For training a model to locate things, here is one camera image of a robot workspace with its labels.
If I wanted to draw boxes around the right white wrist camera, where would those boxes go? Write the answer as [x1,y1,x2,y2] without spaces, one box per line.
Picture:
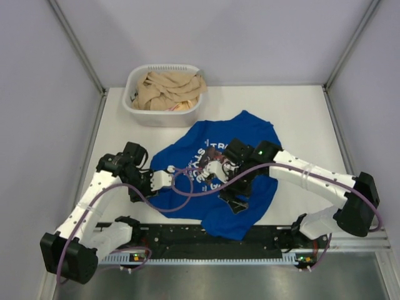
[202,161,228,183]

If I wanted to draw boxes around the slotted cable duct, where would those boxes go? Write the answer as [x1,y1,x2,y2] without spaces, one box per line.
[99,252,315,266]

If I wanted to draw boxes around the beige t-shirt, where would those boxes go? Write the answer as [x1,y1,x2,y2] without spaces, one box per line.
[131,71,208,111]

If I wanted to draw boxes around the white plastic laundry basket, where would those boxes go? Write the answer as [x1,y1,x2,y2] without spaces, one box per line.
[121,64,206,128]

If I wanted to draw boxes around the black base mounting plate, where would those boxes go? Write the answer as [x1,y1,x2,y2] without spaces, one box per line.
[131,224,328,259]

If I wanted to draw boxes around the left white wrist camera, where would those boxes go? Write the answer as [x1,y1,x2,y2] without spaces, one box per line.
[150,170,173,191]

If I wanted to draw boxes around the aluminium frame rail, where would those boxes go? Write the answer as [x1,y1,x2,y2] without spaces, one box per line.
[329,236,391,252]

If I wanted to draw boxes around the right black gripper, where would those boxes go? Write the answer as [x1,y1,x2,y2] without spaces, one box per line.
[218,162,256,213]

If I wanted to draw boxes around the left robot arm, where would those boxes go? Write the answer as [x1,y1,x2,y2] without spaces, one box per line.
[40,142,154,284]

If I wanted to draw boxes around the blue printed t-shirt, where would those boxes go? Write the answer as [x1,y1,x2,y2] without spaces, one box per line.
[149,109,283,241]

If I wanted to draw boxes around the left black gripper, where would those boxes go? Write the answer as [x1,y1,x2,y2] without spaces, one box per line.
[124,169,159,202]

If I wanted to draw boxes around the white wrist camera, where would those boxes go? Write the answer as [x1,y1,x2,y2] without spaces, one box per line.
[202,161,228,183]
[150,170,173,191]

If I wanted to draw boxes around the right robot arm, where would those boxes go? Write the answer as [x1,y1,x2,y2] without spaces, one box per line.
[207,139,379,248]

